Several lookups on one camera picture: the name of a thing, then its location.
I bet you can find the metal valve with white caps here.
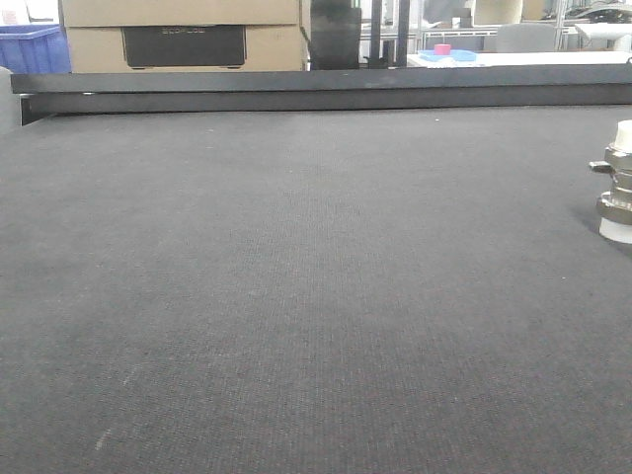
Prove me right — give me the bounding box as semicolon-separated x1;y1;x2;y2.
589;119;631;245

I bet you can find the black conveyor belt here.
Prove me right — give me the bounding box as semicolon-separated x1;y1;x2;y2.
1;107;631;473

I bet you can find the cardboard box with black print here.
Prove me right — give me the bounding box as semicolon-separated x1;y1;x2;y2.
60;0;311;73

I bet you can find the black cylindrical container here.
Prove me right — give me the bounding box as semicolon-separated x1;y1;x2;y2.
310;1;361;70

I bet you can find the white background table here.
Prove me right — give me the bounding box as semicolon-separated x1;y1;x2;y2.
407;51;631;68

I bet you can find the pink tape roll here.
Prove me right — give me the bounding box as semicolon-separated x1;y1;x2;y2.
434;43;451;56

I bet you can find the light blue tray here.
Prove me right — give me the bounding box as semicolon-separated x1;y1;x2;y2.
418;49;478;63

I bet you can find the blue plastic crate background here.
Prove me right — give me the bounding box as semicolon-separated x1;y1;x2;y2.
1;24;71;74

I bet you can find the black vertical post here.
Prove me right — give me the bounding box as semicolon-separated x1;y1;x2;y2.
368;0;410;69

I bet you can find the black conveyor side rail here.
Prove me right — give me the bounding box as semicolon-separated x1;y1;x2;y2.
10;63;631;116

